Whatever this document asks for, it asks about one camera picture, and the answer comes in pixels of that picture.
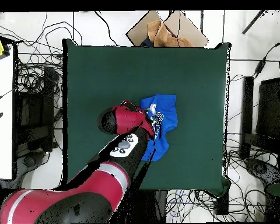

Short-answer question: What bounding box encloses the blue printed t-shirt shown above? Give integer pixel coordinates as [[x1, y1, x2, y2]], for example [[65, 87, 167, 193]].
[[139, 93, 179, 162]]

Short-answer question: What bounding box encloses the dark green table cloth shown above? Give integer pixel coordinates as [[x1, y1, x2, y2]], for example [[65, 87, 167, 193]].
[[62, 38, 232, 195]]

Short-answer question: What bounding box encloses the tan cloth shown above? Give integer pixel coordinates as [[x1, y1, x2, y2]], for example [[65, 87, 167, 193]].
[[146, 20, 194, 48]]

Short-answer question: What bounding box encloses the open cardboard box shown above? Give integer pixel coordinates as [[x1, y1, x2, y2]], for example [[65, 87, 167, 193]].
[[125, 10, 209, 48]]

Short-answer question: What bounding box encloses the white desk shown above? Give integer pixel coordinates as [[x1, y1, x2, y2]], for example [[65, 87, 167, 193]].
[[0, 45, 14, 180]]

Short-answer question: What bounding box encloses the black rod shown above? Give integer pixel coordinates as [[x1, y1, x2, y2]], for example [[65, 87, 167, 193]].
[[241, 9, 267, 35]]

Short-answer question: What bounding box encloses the black cable tangle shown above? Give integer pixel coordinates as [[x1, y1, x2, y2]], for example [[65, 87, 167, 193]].
[[13, 20, 83, 99], [165, 132, 271, 222]]

